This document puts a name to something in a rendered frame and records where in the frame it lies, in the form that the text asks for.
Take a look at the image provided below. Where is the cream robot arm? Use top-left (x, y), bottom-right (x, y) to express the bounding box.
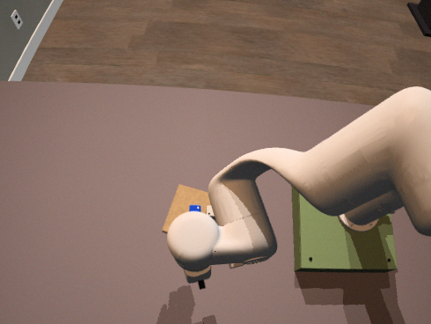
top-left (167, 86), bottom-right (431, 272)

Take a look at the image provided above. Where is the blue die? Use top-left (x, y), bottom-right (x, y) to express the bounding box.
top-left (189, 205), bottom-right (201, 212)

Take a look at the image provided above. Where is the white die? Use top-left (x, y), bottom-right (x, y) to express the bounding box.
top-left (207, 206), bottom-right (215, 219)

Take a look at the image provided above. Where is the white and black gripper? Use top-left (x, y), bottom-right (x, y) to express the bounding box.
top-left (183, 265), bottom-right (211, 290)

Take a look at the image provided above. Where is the tan square mat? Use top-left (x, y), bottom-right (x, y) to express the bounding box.
top-left (163, 184), bottom-right (211, 232)

